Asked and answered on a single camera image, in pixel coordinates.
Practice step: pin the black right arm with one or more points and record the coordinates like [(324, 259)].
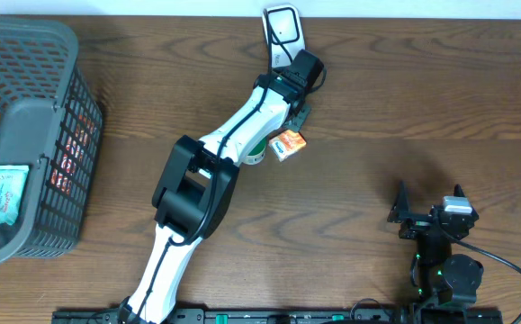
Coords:
[(445, 279)]

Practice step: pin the mint wet wipes pack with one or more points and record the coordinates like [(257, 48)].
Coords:
[(12, 182)]

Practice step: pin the red chocolate wafer pack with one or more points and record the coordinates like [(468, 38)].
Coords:
[(75, 146)]

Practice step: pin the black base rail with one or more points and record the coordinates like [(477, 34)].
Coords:
[(200, 316)]

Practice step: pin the green lid jar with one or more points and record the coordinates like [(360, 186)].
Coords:
[(257, 154)]

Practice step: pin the grey plastic basket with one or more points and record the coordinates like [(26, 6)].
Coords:
[(42, 92)]

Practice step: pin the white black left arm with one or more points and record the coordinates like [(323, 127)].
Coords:
[(194, 191)]

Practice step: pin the orange snack packet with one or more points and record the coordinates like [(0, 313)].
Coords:
[(286, 144)]

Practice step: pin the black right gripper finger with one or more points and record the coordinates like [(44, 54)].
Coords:
[(458, 191), (400, 209)]

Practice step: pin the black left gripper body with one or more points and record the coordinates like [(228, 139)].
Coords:
[(301, 102)]

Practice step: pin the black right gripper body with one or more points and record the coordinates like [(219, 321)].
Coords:
[(417, 225)]

